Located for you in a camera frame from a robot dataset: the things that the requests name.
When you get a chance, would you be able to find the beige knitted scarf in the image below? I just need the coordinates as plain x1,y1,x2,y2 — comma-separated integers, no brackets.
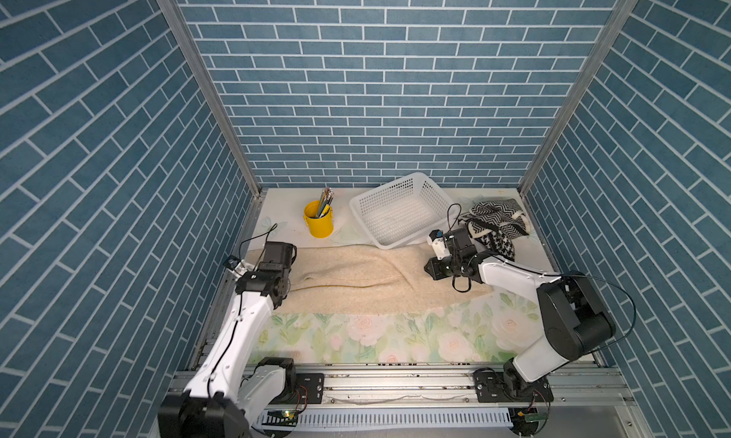
276,244,494,314

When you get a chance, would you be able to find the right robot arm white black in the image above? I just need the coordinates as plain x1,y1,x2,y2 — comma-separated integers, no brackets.
425,229,616,392

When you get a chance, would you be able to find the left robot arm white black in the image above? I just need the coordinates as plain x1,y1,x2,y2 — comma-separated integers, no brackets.
157,241,297,437

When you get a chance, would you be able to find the white plastic mesh basket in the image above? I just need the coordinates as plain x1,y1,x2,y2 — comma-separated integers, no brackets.
350,173,454,250

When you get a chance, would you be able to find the black white patterned cloth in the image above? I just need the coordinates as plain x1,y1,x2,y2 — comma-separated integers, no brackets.
458,199,532,261

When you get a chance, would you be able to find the yellow cup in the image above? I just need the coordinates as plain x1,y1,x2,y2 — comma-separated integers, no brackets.
303,201,334,239

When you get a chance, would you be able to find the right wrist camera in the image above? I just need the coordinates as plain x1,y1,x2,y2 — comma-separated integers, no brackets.
428,230,451,260

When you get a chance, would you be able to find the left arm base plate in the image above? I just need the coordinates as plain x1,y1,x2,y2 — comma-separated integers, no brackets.
270,373,325,406

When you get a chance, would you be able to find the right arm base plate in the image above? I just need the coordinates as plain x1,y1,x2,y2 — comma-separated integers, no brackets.
472,368,554,403

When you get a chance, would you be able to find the aluminium front rail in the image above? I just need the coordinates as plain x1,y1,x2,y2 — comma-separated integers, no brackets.
159,365,635,411

